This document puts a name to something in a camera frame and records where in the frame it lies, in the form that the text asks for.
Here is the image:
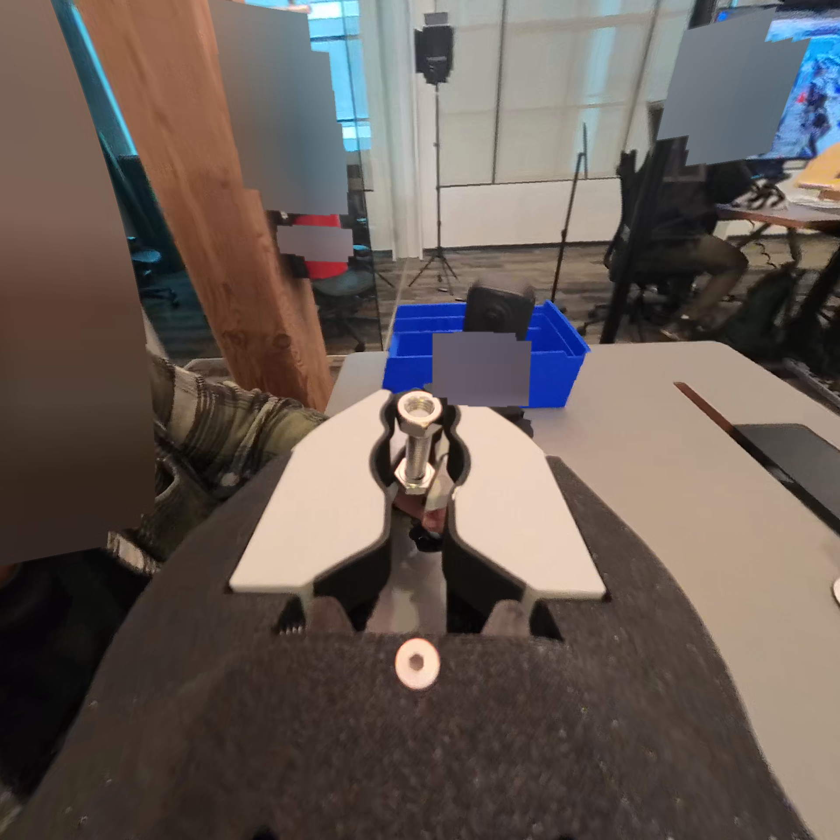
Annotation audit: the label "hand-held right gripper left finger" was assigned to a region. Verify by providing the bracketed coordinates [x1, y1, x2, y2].
[228, 390, 398, 614]

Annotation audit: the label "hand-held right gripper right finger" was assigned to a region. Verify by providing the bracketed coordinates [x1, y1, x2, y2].
[443, 403, 608, 611]

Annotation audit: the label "silver hex bolt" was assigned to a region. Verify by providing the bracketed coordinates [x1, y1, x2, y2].
[392, 430, 437, 496]

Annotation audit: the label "blue plastic parts bin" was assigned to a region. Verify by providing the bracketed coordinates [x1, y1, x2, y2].
[382, 301, 592, 410]

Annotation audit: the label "person's left hand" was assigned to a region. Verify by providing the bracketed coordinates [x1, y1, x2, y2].
[392, 493, 448, 535]

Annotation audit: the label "black microphone stand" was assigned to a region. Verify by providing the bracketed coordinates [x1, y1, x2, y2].
[550, 123, 589, 304]

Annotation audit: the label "black office chair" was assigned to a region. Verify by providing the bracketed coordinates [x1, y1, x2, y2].
[604, 151, 697, 329]

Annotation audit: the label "dark backpack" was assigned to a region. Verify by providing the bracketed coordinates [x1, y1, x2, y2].
[722, 262, 799, 359]

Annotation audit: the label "black light panel on stand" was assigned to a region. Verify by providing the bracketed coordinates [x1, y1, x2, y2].
[408, 12, 460, 296]

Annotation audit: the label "black rectangular table panel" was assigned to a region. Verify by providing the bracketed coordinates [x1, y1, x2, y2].
[731, 423, 840, 520]

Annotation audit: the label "wooden desk with black legs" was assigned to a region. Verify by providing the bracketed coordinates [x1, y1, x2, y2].
[715, 200, 840, 368]

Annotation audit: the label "person's black trousers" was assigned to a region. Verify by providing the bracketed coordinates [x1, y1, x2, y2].
[0, 564, 152, 788]

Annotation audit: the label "wooden pillar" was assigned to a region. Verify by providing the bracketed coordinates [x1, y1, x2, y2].
[79, 0, 333, 412]

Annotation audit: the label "small wooden tablet board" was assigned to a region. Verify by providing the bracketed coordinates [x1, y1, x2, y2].
[797, 144, 840, 192]

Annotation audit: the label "black metal post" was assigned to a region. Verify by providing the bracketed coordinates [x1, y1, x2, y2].
[600, 0, 664, 343]

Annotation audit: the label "red wall-mounted box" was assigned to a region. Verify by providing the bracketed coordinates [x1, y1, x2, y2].
[289, 213, 352, 281]

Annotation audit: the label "large wall display screen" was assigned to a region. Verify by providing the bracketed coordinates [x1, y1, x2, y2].
[768, 16, 840, 159]

